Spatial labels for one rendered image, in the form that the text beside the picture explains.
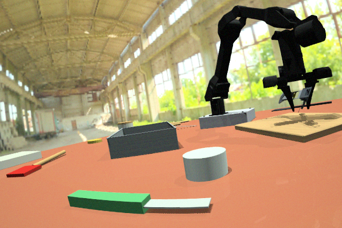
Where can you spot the light wooden cutting board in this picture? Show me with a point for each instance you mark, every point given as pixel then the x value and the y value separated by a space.
pixel 301 127

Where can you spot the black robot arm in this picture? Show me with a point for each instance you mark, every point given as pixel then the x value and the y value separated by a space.
pixel 305 32

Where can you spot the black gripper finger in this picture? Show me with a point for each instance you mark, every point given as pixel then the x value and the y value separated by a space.
pixel 307 85
pixel 287 92

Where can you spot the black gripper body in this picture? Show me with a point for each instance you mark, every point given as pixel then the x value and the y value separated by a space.
pixel 293 64

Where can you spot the dark grey rectangular tin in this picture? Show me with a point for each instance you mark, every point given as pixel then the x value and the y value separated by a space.
pixel 143 140

